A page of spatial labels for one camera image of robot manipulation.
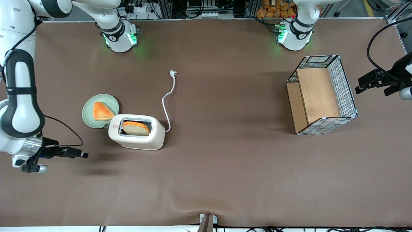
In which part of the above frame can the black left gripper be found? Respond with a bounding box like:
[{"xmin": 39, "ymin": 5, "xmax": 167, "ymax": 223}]
[{"xmin": 355, "ymin": 52, "xmax": 412, "ymax": 94}]

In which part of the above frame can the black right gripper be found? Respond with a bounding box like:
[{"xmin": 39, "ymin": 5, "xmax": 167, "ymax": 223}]
[{"xmin": 40, "ymin": 138, "xmax": 89, "ymax": 159}]

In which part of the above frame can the white two-slot toaster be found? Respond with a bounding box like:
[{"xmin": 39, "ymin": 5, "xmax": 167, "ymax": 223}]
[{"xmin": 104, "ymin": 114, "xmax": 165, "ymax": 151}]

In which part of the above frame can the triangular orange bread piece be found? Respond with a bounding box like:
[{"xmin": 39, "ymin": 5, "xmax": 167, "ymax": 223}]
[{"xmin": 93, "ymin": 101, "xmax": 115, "ymax": 121}]

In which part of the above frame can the wooden stepped shelf insert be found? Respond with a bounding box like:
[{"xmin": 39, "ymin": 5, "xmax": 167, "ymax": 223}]
[{"xmin": 286, "ymin": 68, "xmax": 342, "ymax": 133}]

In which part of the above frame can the pale green round plate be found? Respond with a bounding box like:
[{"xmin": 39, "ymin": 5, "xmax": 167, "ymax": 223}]
[{"xmin": 82, "ymin": 94, "xmax": 119, "ymax": 129}]

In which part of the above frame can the toast slice with orange crust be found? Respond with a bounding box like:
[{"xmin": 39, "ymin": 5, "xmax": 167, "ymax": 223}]
[{"xmin": 122, "ymin": 121, "xmax": 150, "ymax": 136}]

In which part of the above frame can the aluminium corner profile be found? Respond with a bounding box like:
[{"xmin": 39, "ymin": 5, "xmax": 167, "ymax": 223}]
[{"xmin": 385, "ymin": 0, "xmax": 412, "ymax": 53}]

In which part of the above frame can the orange bread props pile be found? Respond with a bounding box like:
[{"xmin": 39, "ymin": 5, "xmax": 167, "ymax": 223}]
[{"xmin": 256, "ymin": 0, "xmax": 296, "ymax": 19}]

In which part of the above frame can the brown table cover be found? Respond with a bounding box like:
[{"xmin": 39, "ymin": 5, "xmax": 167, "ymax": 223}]
[{"xmin": 0, "ymin": 18, "xmax": 412, "ymax": 227}]

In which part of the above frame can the white power strip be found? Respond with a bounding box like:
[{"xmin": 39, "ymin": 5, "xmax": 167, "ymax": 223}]
[{"xmin": 127, "ymin": 0, "xmax": 152, "ymax": 13}]

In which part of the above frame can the aluminium equipment rack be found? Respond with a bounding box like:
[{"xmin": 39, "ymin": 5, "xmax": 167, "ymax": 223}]
[{"xmin": 154, "ymin": 0, "xmax": 258, "ymax": 19}]

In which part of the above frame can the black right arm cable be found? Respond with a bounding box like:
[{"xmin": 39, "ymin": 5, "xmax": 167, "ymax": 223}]
[{"xmin": 43, "ymin": 115, "xmax": 83, "ymax": 147}]

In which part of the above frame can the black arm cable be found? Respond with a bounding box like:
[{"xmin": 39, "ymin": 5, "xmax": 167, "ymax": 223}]
[
  {"xmin": 43, "ymin": 115, "xmax": 83, "ymax": 147},
  {"xmin": 367, "ymin": 18, "xmax": 412, "ymax": 81}
]

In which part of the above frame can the wire mesh basket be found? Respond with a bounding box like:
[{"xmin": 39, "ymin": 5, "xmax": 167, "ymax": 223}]
[{"xmin": 286, "ymin": 55, "xmax": 359, "ymax": 136}]

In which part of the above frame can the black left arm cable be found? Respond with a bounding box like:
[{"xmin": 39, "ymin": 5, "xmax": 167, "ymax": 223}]
[{"xmin": 367, "ymin": 18, "xmax": 412, "ymax": 81}]

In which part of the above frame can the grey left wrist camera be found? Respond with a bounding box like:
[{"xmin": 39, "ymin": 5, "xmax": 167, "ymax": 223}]
[{"xmin": 384, "ymin": 85, "xmax": 412, "ymax": 100}]

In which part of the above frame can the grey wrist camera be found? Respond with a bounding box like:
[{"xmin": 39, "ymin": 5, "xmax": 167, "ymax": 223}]
[
  {"xmin": 384, "ymin": 85, "xmax": 412, "ymax": 100},
  {"xmin": 21, "ymin": 156, "xmax": 49, "ymax": 174}
]

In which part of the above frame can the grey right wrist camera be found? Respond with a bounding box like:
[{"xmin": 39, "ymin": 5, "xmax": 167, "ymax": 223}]
[{"xmin": 21, "ymin": 156, "xmax": 49, "ymax": 174}]

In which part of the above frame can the white toaster power cord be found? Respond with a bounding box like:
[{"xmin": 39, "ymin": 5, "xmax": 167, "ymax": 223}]
[{"xmin": 162, "ymin": 70, "xmax": 178, "ymax": 132}]

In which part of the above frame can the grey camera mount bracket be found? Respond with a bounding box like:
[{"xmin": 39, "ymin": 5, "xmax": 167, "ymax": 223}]
[{"xmin": 199, "ymin": 213, "xmax": 218, "ymax": 232}]

